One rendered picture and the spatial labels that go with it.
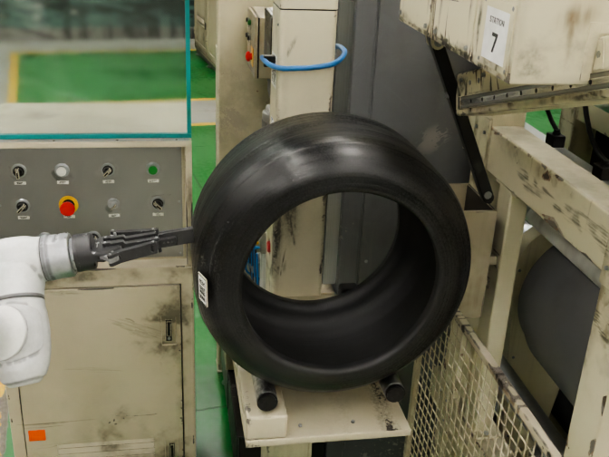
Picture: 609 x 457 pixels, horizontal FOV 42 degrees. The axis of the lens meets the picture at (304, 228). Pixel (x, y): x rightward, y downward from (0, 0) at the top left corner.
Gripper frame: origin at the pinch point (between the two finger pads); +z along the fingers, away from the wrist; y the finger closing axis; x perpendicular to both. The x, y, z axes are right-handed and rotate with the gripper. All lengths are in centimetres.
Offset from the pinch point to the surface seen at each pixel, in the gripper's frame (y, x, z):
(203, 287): -10.9, 6.7, 3.8
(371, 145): -8.0, -15.9, 39.4
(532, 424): -36, 33, 60
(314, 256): 26.1, 23.0, 31.1
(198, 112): 543, 129, 10
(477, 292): 19, 37, 70
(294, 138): -2.6, -17.7, 25.8
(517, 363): 44, 81, 93
